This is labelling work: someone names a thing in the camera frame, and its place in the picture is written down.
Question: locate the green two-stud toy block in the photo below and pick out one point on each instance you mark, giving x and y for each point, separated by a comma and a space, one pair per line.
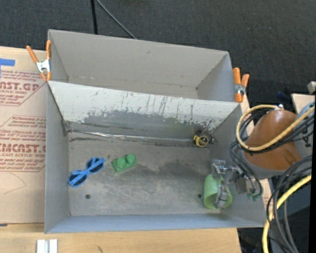
123, 163

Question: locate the brown cardboard board, red print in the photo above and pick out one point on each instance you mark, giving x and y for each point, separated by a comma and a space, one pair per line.
17, 184

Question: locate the light green cup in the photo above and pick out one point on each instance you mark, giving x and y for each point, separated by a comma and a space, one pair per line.
210, 190

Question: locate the grey metal bin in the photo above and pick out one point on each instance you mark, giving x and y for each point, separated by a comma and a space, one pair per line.
144, 180

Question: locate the blue sunglasses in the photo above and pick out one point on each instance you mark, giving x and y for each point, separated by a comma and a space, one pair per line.
84, 172

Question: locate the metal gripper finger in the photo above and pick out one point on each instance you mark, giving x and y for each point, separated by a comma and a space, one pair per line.
223, 196
217, 166

